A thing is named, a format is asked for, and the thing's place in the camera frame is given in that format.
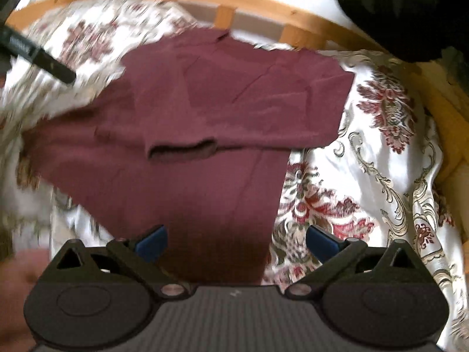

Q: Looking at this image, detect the maroon small shirt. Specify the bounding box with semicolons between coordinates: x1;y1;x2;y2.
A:
23;29;355;284

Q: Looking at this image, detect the white floral bedspread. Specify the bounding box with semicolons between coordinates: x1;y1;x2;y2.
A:
1;0;468;351

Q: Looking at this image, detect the black garment pile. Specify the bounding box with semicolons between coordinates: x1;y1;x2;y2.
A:
338;0;468;62

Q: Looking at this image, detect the wooden bed frame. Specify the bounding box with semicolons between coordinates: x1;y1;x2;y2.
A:
5;0;469;192

